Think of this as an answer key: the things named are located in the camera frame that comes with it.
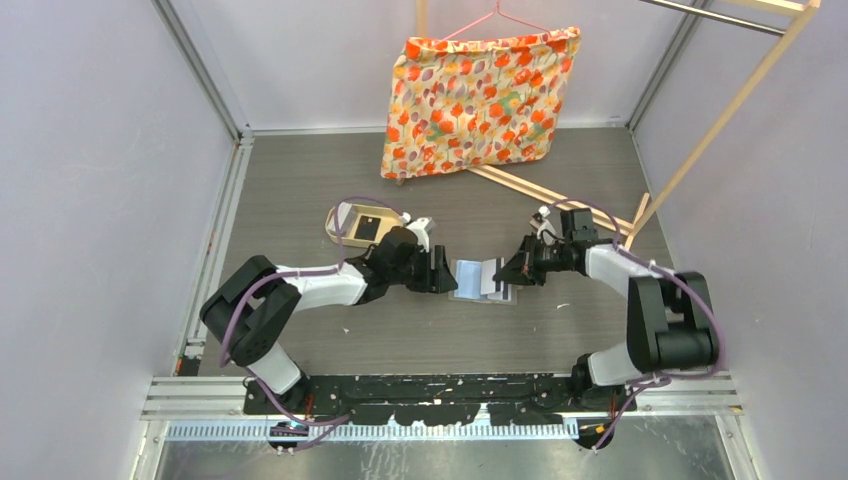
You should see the aluminium front rail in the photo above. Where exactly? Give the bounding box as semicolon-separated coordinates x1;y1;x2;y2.
142;373;743;444

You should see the stack of cards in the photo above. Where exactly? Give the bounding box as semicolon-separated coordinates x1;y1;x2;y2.
331;202;354;236

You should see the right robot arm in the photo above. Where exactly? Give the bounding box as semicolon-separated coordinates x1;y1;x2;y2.
493;207;721;411

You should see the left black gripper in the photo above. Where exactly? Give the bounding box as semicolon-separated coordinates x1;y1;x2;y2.
388;244;456;293

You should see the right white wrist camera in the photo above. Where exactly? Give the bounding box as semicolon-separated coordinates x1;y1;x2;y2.
530;206;559;245

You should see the wooden rack frame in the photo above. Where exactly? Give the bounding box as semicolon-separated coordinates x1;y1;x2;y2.
415;0;823;250

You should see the floral fabric bag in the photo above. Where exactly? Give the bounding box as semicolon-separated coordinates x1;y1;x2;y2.
380;26;582;180

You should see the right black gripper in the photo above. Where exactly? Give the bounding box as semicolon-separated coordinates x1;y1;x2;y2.
495;231;574;287

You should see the white magnetic stripe card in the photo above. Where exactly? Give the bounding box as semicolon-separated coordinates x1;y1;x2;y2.
486;283;516;304

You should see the pink wire hanger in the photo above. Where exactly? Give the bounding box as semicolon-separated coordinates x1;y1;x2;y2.
442;1;551;44

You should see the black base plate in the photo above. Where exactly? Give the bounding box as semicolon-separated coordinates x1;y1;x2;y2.
243;373;626;427

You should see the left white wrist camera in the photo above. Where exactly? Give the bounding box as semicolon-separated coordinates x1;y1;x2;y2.
400;212;435;252

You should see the beige oval tray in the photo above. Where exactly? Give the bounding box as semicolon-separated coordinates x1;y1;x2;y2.
325;202;403;249

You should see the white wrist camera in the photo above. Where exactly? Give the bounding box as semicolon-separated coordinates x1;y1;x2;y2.
400;212;435;252
530;206;559;245

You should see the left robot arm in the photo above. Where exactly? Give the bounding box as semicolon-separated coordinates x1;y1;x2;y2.
199;220;458;414

